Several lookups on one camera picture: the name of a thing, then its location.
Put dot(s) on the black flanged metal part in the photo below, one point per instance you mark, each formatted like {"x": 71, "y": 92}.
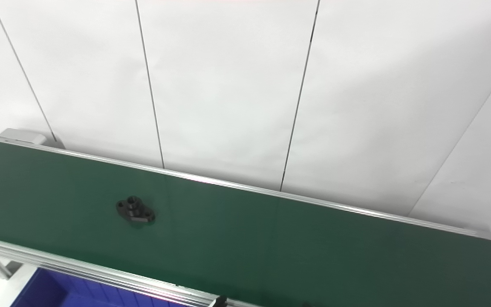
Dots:
{"x": 134, "y": 211}

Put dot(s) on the blue plastic bin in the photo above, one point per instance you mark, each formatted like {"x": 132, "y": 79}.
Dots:
{"x": 53, "y": 294}

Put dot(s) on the grey conveyor end cover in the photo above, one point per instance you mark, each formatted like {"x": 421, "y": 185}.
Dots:
{"x": 21, "y": 136}

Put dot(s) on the green conveyor belt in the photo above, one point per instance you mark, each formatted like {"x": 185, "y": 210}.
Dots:
{"x": 100, "y": 269}
{"x": 271, "y": 238}

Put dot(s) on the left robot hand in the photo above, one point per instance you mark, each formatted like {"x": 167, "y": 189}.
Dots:
{"x": 218, "y": 302}

